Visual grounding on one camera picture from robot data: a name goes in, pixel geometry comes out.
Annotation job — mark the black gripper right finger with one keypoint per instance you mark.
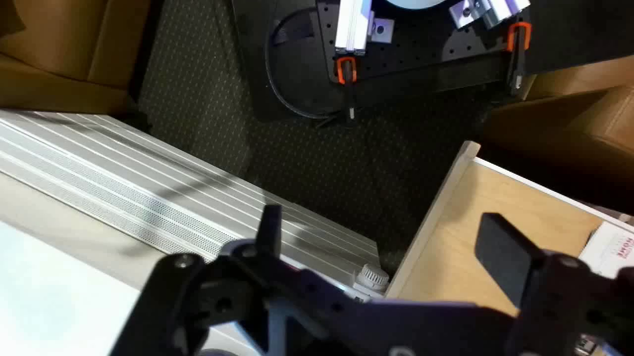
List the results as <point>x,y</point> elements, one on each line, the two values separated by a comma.
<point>505,254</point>

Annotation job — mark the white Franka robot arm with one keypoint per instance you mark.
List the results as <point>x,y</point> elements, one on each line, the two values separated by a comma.
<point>416,3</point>

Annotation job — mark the white ribbed radiator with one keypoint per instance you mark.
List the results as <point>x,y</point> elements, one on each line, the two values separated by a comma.
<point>165,191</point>

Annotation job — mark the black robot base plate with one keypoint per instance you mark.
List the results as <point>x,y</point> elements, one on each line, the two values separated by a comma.
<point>408,60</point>

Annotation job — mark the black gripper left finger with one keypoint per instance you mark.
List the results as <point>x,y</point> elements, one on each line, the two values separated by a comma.
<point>272,228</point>

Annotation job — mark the white paper with red print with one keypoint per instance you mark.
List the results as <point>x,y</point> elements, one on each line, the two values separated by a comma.
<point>610,250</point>

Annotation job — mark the orange black clamp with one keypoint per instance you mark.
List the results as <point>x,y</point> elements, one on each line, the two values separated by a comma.
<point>519,37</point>
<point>345,68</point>

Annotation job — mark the white window sill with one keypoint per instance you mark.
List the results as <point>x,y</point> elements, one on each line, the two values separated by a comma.
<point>52,284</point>

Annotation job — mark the silver metal bracket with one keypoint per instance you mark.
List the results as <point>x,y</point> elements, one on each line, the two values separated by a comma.
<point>355,25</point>
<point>485,11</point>

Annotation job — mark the wooden pullout table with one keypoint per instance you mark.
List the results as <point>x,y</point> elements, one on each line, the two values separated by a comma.
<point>476,238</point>

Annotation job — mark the brown cardboard box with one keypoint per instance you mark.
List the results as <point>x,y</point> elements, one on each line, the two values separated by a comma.
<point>60,52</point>

